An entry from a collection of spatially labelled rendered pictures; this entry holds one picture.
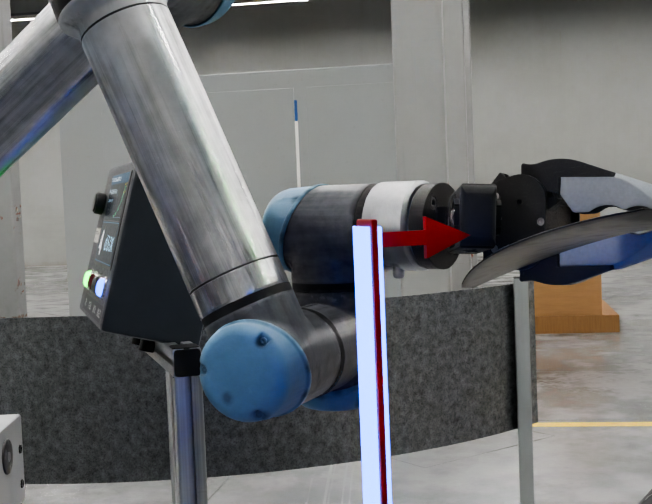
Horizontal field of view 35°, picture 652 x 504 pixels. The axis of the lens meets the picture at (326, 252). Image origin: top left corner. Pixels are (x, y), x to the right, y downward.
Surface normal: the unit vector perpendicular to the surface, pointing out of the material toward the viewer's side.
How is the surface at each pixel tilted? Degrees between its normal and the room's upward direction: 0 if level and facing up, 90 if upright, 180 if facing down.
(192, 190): 80
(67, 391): 90
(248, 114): 90
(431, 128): 90
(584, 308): 90
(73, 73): 130
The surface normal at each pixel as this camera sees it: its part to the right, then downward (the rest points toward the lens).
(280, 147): -0.15, 0.06
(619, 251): -0.57, -0.04
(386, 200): -0.47, -0.54
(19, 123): 0.17, 0.67
